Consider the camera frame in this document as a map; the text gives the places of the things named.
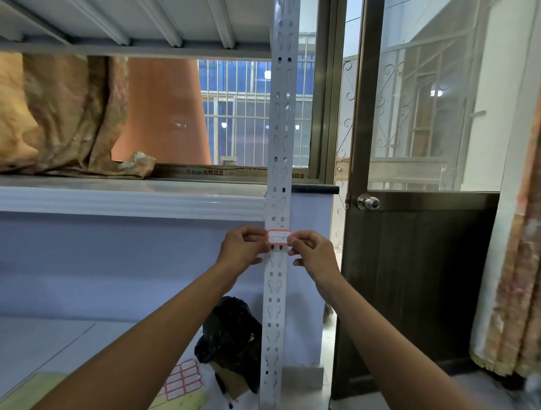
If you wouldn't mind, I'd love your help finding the person's right hand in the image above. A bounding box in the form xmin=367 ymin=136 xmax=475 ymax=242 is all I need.
xmin=287 ymin=230 xmax=341 ymax=293

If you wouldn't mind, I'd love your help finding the white window sill ledge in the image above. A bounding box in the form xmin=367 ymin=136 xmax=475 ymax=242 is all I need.
xmin=0 ymin=175 xmax=340 ymax=223

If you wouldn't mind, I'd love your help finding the grey perforated metal shelf post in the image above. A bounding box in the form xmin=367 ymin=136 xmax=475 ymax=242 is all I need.
xmin=258 ymin=0 xmax=301 ymax=410

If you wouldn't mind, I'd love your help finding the person's left hand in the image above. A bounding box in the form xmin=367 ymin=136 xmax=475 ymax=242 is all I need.
xmin=215 ymin=225 xmax=271 ymax=280

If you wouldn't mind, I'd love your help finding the white barred window grille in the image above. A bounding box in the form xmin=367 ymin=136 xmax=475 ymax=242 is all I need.
xmin=198 ymin=34 xmax=316 ymax=168

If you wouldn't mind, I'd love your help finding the sheet of red label stickers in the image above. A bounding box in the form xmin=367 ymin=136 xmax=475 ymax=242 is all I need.
xmin=158 ymin=359 xmax=205 ymax=402

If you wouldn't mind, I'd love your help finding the printed aluminium frame strip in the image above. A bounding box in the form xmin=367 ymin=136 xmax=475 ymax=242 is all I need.
xmin=151 ymin=163 xmax=269 ymax=183

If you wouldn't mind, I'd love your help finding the orange curtain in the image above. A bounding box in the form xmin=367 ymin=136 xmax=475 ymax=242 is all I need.
xmin=111 ymin=57 xmax=212 ymax=166

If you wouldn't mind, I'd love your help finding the person's right forearm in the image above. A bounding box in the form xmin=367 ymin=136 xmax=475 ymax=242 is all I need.
xmin=315 ymin=271 xmax=472 ymax=410

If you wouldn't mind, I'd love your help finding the dark brown glazed door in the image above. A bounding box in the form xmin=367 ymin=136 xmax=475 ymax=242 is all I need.
xmin=331 ymin=0 xmax=503 ymax=400

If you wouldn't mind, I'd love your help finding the beige patterned curtain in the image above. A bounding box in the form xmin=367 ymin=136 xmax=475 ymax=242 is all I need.
xmin=0 ymin=52 xmax=157 ymax=180

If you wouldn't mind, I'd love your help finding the brown metal window frame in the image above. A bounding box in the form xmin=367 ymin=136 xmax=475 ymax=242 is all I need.
xmin=308 ymin=0 xmax=348 ymax=185

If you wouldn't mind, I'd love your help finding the grey metal shelf deck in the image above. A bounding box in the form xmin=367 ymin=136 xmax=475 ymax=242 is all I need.
xmin=0 ymin=0 xmax=274 ymax=60

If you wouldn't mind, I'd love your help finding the black plastic bag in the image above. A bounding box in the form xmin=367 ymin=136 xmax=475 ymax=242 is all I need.
xmin=194 ymin=296 xmax=263 ymax=394

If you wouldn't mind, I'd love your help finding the person's left forearm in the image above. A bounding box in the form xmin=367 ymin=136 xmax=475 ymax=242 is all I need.
xmin=32 ymin=261 xmax=239 ymax=410

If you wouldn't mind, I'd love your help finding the floral beige curtain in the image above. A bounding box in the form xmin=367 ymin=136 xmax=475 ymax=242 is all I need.
xmin=469 ymin=82 xmax=541 ymax=379

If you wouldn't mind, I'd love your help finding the white scrolled iron grille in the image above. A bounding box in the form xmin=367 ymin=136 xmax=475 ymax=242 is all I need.
xmin=333 ymin=54 xmax=407 ymax=250

